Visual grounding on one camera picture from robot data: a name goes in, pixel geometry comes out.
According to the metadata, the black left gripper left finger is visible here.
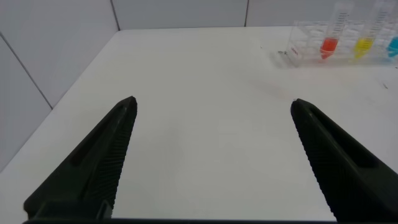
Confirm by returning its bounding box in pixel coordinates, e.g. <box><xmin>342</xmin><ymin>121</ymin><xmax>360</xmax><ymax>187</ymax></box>
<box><xmin>23</xmin><ymin>95</ymin><xmax>138</xmax><ymax>220</ymax></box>

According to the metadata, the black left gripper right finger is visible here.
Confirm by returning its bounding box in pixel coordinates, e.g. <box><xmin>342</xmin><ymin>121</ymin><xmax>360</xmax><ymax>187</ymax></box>
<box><xmin>290</xmin><ymin>98</ymin><xmax>398</xmax><ymax>223</ymax></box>

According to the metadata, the test tube with yellow pigment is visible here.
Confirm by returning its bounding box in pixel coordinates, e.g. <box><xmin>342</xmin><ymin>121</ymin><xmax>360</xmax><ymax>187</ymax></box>
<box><xmin>353</xmin><ymin>0</ymin><xmax>391</xmax><ymax>60</ymax></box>

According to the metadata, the test tube with blue pigment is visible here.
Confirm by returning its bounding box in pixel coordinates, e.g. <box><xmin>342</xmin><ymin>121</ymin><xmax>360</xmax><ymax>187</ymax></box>
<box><xmin>386</xmin><ymin>6</ymin><xmax>398</xmax><ymax>58</ymax></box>

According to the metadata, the test tube with red pigment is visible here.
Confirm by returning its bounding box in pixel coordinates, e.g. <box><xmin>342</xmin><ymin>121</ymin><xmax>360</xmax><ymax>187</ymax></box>
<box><xmin>319</xmin><ymin>1</ymin><xmax>355</xmax><ymax>60</ymax></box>

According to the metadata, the clear plastic test tube rack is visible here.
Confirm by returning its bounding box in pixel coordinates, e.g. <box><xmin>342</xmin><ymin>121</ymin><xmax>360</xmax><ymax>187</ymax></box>
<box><xmin>285</xmin><ymin>20</ymin><xmax>398</xmax><ymax>68</ymax></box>

